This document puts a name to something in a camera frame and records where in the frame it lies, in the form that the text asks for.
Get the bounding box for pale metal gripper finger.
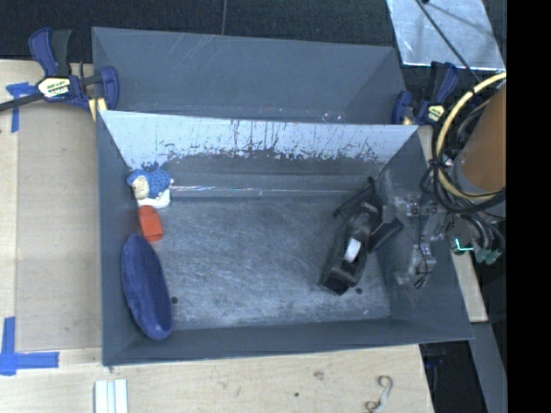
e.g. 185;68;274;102
380;168;421;219
394;244;436;290

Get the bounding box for black sunglasses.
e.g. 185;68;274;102
332;176;406;254

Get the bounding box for black tape dispenser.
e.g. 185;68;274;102
318;206;380;297

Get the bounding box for small metal hook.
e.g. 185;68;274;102
364;374;395;413

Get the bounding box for grey metal bin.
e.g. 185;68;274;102
90;26;475;367

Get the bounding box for clear glass rod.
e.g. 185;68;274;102
170;184;263;200

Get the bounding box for blue and red toy figure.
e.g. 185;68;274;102
126;163;176;243

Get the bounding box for blue oval dish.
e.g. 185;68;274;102
120;232;175;342

